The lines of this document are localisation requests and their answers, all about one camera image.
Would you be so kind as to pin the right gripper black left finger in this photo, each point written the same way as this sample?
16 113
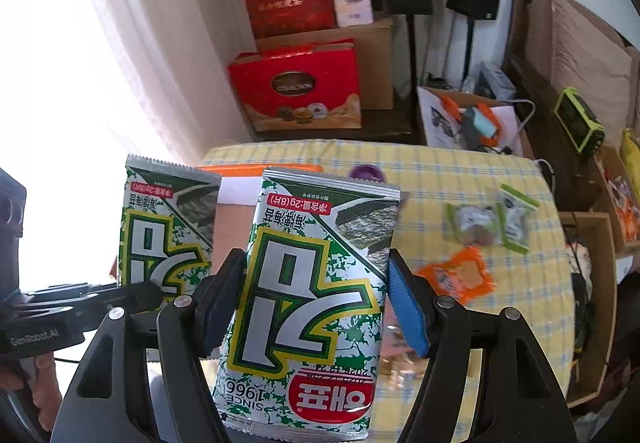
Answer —
188 330

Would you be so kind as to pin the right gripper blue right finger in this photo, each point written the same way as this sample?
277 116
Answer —
439 330

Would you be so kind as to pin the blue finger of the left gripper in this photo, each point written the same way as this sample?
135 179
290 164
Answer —
120 295

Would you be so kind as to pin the orange snack packet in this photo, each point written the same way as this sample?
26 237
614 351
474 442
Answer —
463 277

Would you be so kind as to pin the seaweed snack packet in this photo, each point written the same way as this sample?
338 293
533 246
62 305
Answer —
300 358
167 225

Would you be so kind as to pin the purple grape juice pouch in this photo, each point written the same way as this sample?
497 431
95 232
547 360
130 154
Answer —
367 172

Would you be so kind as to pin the gold brown snack packet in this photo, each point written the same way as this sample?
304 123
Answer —
401 368

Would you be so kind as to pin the person left hand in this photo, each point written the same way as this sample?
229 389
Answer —
46 394

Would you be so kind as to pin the green white candy packet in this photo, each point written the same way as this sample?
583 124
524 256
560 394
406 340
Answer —
513 210

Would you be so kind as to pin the tall cardboard box by table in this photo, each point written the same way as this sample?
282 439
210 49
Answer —
593 231

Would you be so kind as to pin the open cardboard box with tools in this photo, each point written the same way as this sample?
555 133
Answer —
454 120

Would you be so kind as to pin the cardboard box with snacks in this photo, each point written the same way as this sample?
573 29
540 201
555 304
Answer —
618 200

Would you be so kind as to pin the green black radio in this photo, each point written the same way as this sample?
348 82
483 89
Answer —
582 127

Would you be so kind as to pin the yellow plastic bag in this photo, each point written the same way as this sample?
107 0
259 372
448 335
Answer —
630 154

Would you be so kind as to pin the white curtain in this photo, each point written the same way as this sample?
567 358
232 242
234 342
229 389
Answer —
181 50

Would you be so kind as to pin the red collection gift box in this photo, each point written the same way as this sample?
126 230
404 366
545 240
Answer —
305 87

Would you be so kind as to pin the brown cardboard box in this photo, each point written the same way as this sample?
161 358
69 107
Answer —
373 45

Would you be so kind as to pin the brown sofa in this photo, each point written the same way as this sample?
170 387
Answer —
568 45

